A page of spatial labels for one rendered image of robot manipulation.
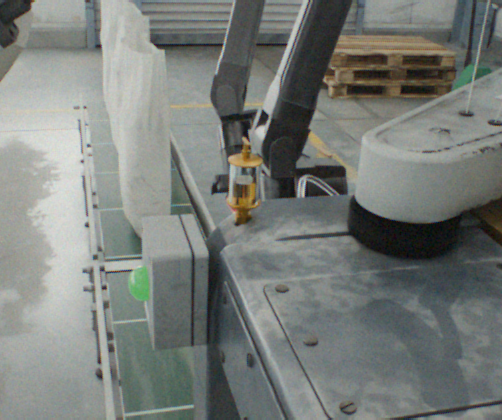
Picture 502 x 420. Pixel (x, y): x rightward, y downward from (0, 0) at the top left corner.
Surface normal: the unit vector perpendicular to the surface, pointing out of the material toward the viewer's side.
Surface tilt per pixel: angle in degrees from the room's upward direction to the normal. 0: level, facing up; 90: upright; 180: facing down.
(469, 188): 90
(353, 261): 0
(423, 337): 0
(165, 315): 90
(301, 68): 83
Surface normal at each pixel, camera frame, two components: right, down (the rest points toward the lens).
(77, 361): 0.04, -0.90
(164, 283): 0.25, 0.43
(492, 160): 0.62, 0.36
